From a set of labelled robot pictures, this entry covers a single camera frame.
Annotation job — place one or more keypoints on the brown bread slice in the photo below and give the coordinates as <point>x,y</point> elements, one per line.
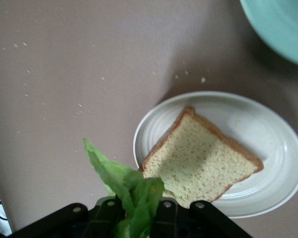
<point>196,161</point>

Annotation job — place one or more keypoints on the green lettuce leaf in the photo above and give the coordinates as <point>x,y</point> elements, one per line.
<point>136,196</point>

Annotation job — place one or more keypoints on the mint green round plate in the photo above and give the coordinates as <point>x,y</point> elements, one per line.
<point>283,24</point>

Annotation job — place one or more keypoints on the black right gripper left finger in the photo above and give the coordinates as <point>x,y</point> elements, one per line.
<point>64,223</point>

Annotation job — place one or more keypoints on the beige round plate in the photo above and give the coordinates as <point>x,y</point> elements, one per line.
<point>268,138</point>

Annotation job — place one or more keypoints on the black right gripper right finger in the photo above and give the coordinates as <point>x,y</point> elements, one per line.
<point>201,223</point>

